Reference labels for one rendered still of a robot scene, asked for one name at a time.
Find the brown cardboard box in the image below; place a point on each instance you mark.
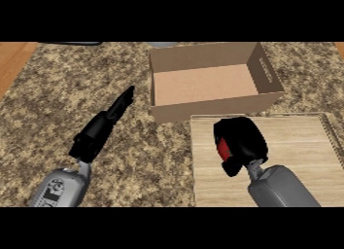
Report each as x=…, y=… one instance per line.
x=212, y=81

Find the dark flat object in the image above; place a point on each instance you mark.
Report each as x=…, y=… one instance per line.
x=72, y=43

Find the pale wooden tray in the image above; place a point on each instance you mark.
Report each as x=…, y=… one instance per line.
x=274, y=162

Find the red tomato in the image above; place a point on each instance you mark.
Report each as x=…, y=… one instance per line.
x=223, y=149

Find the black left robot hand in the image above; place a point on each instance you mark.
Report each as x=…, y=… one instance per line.
x=97, y=129

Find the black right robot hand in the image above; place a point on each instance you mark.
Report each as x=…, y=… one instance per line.
x=243, y=137

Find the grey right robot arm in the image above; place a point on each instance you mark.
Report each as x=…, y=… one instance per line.
x=277, y=186

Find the grey rounded object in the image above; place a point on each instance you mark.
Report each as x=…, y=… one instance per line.
x=161, y=44

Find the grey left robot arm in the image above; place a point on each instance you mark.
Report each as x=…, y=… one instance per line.
x=60, y=188

